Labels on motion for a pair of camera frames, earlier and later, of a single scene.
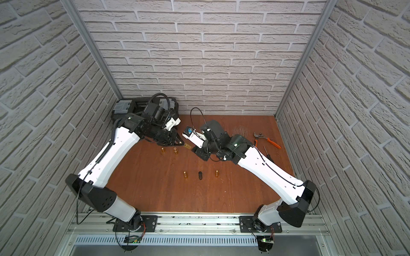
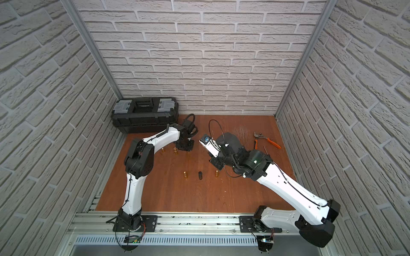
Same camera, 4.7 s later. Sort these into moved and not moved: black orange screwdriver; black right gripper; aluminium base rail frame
Moved: black right gripper
Not moved: black orange screwdriver; aluminium base rail frame
